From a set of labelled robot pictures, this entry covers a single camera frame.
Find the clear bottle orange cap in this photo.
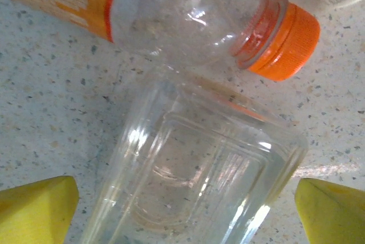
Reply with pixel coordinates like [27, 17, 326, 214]
[0, 0, 322, 82]

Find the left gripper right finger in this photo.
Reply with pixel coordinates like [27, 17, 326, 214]
[294, 177, 365, 244]

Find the clear square bottle green cap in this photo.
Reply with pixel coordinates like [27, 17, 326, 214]
[79, 67, 310, 244]

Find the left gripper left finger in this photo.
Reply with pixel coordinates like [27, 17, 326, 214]
[0, 175, 80, 244]

